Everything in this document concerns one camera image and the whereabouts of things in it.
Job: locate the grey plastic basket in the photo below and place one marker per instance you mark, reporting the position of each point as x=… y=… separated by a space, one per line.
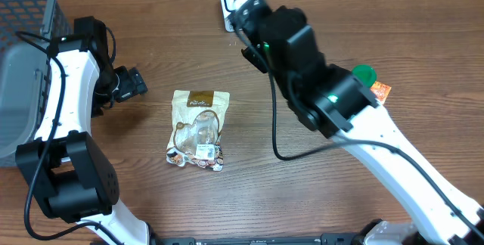
x=24 y=72

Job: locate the brown snack bag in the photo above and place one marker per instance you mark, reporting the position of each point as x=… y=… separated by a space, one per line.
x=197 y=122

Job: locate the green lid jar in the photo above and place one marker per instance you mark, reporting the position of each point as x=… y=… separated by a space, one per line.
x=366 y=74

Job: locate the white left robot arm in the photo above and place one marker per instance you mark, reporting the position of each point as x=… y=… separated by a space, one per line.
x=72 y=184

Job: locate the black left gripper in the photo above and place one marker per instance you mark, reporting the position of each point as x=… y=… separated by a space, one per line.
x=132 y=84

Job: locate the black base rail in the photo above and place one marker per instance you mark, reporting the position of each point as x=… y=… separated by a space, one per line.
x=324 y=239

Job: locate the orange snack packet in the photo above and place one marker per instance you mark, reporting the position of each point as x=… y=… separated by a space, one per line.
x=381 y=91

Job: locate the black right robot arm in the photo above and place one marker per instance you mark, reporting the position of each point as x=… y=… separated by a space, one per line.
x=335 y=102

